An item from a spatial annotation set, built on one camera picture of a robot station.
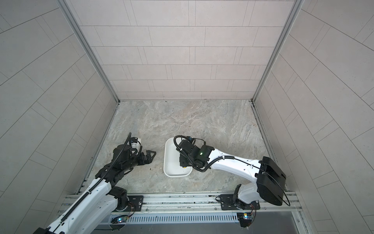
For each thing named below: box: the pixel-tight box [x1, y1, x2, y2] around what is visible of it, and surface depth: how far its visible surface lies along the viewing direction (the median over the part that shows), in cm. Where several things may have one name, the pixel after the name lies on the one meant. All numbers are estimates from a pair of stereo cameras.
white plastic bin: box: [163, 137, 193, 178], surface depth 85 cm
